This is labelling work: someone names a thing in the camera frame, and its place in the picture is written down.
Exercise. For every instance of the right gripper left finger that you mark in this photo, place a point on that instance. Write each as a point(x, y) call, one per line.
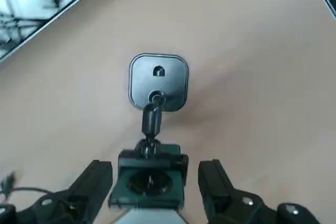
point(78, 200)

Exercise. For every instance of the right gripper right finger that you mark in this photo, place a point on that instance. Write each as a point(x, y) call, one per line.
point(223, 203)

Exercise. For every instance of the black desktop phone stand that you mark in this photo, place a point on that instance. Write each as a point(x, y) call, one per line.
point(147, 82)

